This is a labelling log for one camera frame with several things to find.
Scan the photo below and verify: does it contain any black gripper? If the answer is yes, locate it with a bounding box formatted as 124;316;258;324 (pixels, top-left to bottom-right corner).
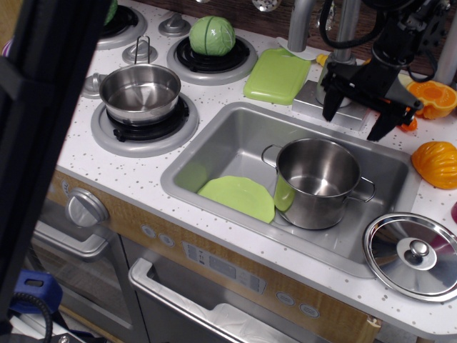
322;14;423;141

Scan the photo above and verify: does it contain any blue clamp with cable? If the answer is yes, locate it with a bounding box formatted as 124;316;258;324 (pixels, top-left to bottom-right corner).
9;269;63;342

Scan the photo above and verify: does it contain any silver stove knob rear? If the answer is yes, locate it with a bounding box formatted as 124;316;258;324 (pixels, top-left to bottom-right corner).
159;14;191;37

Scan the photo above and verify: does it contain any steel pot lid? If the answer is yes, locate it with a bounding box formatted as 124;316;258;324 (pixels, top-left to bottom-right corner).
363;212;456;302

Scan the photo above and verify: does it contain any orange toy half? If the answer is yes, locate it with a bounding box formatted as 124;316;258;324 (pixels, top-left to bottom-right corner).
406;81;456;119

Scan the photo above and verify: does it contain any silver stove knob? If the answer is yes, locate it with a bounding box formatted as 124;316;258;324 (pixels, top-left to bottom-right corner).
122;39;158;64
81;73;107;99
159;14;191;37

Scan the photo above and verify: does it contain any rear stove burner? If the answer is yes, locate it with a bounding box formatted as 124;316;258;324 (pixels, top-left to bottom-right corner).
166;36;258;86

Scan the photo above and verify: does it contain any black foreground frame post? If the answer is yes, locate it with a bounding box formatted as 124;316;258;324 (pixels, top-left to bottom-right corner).
1;1;110;314

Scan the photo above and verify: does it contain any grey curved pipe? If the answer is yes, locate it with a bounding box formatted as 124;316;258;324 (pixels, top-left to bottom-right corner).
288;0;316;52

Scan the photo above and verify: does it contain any green cutting board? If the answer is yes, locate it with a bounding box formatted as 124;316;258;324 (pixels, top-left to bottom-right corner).
243;48;311;106

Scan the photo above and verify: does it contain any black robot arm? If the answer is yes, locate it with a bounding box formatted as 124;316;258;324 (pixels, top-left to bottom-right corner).
319;1;453;141

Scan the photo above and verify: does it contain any orange toy pepper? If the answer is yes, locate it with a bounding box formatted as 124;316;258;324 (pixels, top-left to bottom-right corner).
411;141;456;189

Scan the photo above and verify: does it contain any green plastic plate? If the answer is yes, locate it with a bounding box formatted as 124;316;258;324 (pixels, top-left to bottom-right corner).
197;176;276;224

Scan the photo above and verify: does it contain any orange toy carrot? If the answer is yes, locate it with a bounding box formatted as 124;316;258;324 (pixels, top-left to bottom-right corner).
400;117;418;132

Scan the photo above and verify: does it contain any silver oven knob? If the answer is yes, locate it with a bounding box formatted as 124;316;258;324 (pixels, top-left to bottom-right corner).
65;187;109;228

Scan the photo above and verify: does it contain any yellow toy corn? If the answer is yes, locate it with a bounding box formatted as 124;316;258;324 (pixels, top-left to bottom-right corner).
316;54;328;67

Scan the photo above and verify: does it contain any far left stove burner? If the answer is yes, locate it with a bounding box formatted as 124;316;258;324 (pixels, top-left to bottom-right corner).
96;5;147;50

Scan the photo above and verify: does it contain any grey sink basin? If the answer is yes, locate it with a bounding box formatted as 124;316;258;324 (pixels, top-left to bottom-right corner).
161;102;421;278

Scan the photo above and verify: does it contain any purple toy at edge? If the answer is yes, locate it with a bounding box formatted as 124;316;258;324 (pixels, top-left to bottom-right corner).
451;203;457;222

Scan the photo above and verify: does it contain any tall steel pot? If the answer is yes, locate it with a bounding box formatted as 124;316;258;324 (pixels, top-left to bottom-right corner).
261;138;376;230

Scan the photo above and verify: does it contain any green toy vegetable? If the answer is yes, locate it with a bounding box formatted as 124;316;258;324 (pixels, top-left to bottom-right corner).
104;0;118;26

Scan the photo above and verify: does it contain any silver faucet with base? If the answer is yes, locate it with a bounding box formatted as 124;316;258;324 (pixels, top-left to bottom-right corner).
291;0;374;131

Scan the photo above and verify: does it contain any oven door handle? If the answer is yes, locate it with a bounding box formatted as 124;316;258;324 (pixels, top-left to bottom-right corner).
34;221;109;262

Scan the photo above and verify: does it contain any dishwasher door handle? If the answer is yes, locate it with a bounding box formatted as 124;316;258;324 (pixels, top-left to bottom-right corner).
129;258;295;342

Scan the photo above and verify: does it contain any silver stove knob left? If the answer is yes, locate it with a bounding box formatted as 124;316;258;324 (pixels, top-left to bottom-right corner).
81;73;107;99

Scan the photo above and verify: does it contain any front stove burner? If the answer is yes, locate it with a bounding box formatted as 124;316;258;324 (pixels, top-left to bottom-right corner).
91;94;199;158

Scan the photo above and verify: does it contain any stove burner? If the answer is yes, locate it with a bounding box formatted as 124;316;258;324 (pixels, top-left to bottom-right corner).
166;36;258;86
96;5;147;50
91;94;199;158

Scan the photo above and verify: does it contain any green toy cabbage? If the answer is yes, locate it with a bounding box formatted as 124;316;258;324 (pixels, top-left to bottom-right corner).
189;16;236;56

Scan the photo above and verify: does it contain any small steel saucepan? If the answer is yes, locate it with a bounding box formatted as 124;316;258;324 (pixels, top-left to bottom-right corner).
99;36;181;126

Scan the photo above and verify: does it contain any silver stove knob middle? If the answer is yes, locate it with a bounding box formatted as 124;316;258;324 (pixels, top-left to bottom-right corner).
122;39;158;64

